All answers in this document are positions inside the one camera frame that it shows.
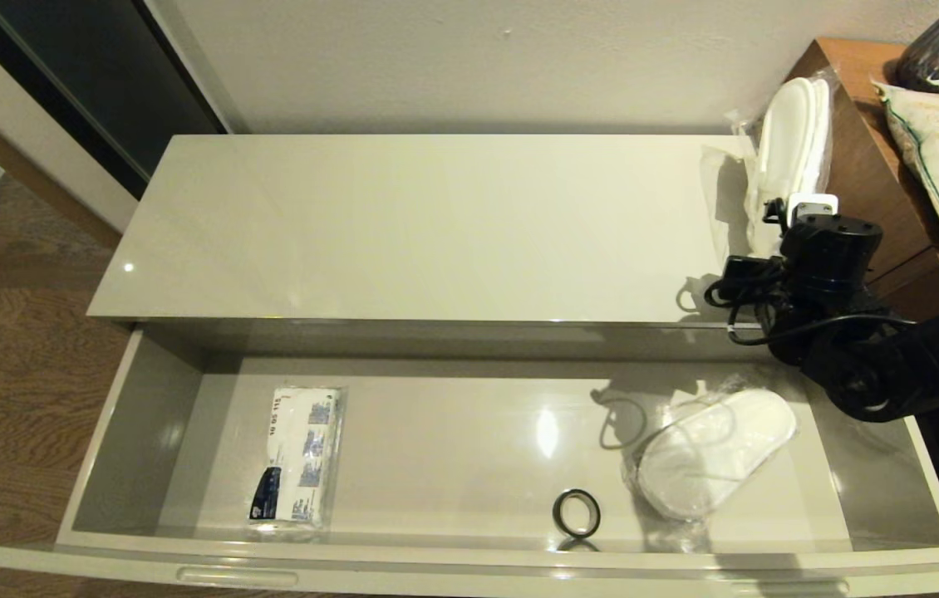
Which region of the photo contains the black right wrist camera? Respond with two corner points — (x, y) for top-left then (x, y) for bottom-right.
(722, 255), (783, 293)

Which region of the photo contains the white blue-printed tissue pack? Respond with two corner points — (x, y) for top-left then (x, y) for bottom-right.
(246, 383), (348, 537)

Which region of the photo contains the bagged white slippers pair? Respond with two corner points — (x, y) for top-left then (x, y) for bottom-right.
(621, 382), (800, 526)
(701, 76), (838, 260)

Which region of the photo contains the cream glossy cabinet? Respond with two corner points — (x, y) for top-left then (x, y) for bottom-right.
(86, 134), (779, 364)

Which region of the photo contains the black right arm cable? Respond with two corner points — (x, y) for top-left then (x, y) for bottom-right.
(703, 277), (921, 347)

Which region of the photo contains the brown wooden side table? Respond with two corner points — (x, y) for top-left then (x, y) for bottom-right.
(777, 37), (939, 323)

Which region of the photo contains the black tape ring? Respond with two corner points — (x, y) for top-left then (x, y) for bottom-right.
(552, 488), (602, 540)

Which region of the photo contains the cream cabinet drawer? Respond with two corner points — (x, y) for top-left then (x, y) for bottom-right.
(0, 322), (939, 598)

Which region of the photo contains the dark door panel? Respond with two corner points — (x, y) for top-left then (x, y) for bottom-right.
(0, 0), (231, 202)

